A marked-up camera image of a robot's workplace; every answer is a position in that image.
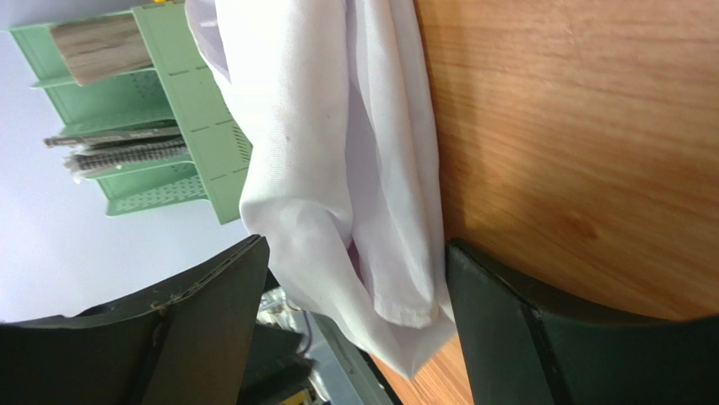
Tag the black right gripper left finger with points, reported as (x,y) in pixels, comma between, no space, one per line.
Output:
(184,340)

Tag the green mesh file rack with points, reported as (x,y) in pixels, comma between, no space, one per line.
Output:
(177,86)

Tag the white long sleeve shirt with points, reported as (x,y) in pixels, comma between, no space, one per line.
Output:
(343,183)

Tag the papers in file rack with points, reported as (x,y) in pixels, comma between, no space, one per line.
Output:
(119,113)

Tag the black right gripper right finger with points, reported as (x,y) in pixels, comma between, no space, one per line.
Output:
(526,342)

